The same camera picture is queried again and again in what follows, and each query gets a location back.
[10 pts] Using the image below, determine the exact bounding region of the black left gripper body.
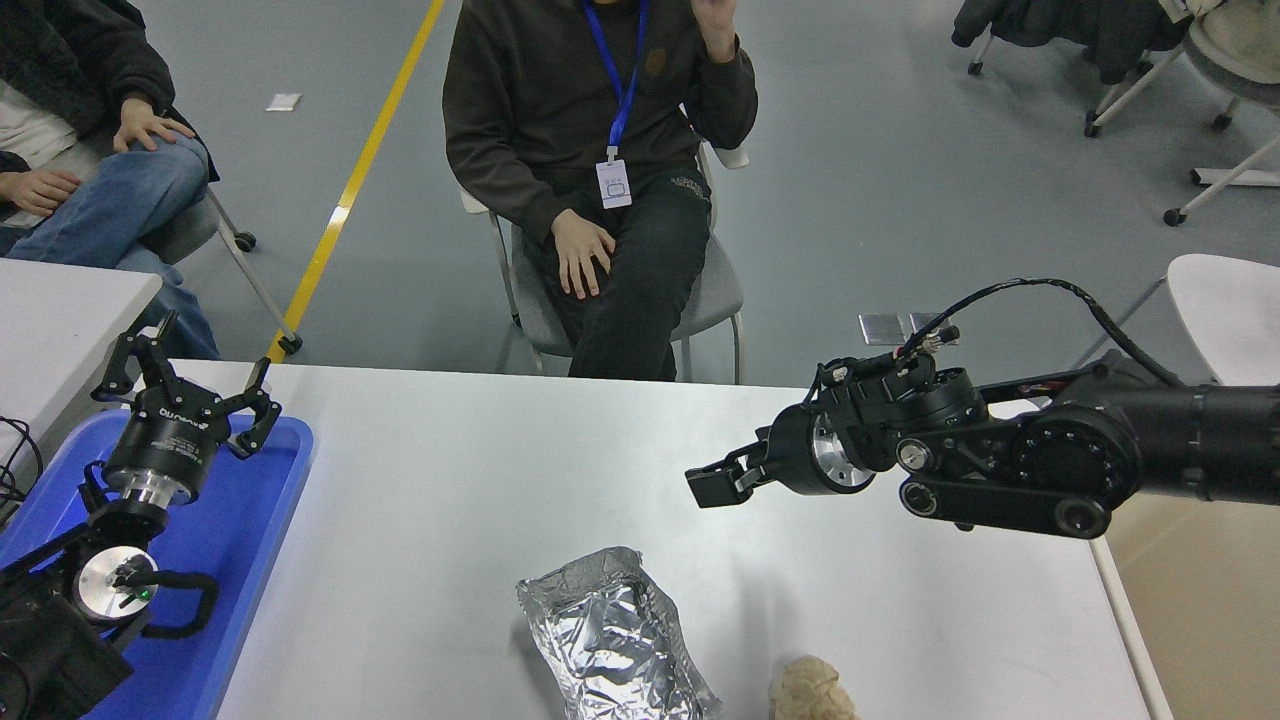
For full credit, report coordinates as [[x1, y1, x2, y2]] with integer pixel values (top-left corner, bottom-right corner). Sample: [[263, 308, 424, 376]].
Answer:
[[103, 385, 233, 499]]

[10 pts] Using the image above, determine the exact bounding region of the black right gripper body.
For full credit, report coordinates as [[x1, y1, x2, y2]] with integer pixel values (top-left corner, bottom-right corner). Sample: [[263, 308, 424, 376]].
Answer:
[[765, 403, 831, 496]]

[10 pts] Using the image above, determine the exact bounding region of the foil tray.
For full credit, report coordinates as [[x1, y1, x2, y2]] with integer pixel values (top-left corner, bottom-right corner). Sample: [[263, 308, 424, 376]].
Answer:
[[516, 546, 728, 720]]

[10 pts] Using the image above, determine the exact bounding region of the jeans person's right hand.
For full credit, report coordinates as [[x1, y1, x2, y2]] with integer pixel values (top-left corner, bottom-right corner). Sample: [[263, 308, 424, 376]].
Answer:
[[0, 168, 83, 217]]

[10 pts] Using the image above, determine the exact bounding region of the jeans person's left hand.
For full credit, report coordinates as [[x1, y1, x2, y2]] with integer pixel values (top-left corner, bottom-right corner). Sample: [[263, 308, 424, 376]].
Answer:
[[113, 95, 197, 154]]

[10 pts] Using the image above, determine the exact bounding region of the lanyard person's right hand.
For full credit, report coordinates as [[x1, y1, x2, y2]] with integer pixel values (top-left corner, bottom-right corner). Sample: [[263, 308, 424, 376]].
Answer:
[[550, 208, 617, 300]]

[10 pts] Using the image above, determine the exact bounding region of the lanyard person's left hand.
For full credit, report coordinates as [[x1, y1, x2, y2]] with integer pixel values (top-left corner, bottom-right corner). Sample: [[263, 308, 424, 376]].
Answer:
[[692, 0, 739, 63]]

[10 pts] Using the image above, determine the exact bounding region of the white side table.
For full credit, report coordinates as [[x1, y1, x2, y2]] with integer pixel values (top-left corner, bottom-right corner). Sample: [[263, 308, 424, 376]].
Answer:
[[0, 258, 164, 471]]

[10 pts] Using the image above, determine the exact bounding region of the blue plastic tray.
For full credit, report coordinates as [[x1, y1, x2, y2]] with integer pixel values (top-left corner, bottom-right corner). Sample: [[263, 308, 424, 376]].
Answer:
[[0, 408, 316, 720]]

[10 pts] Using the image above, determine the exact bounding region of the grey wheeled office chair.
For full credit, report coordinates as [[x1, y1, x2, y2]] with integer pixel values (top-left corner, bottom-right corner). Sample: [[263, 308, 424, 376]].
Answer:
[[140, 185, 304, 356]]

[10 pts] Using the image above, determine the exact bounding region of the seated person in jeans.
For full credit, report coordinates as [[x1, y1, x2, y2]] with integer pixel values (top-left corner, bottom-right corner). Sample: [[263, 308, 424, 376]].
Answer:
[[0, 0, 223, 361]]

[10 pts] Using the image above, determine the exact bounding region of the grey chair with metal legs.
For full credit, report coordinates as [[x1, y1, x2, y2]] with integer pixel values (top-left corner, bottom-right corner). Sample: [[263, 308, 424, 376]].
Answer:
[[460, 140, 751, 386]]

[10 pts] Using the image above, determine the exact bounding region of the crumpled tan paper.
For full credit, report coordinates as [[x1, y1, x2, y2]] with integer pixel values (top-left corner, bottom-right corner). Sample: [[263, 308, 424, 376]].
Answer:
[[768, 655, 858, 720]]

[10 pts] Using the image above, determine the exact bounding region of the white-legged office chair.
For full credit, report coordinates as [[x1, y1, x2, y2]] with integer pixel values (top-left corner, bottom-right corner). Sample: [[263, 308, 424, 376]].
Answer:
[[966, 30, 1151, 121]]

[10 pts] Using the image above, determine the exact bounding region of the large pale bin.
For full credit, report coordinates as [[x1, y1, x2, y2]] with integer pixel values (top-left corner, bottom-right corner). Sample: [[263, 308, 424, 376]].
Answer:
[[1090, 490, 1280, 720]]

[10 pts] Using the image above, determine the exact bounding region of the white shell chair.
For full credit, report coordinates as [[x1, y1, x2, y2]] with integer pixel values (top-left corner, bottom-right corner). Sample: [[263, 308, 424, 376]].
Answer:
[[1075, 254, 1280, 389]]

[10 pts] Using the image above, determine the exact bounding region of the dark coat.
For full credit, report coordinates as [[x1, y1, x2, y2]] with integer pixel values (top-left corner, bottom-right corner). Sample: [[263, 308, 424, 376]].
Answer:
[[950, 0, 1196, 86]]

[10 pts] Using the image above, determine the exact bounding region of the white wheeled chair base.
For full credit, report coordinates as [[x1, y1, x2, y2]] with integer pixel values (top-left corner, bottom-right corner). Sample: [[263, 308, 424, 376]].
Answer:
[[1163, 135, 1280, 229]]

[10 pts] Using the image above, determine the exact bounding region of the grey chair with white legs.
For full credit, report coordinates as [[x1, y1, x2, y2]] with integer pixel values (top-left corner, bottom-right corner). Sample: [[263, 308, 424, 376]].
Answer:
[[1085, 0, 1280, 139]]

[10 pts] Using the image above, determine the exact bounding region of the black cable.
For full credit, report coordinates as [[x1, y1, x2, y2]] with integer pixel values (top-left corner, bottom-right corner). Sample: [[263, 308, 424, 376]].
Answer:
[[0, 415, 46, 526]]

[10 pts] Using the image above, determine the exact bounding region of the seated person with lanyard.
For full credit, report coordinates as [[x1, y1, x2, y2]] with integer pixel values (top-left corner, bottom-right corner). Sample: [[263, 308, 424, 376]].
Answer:
[[442, 0, 759, 383]]

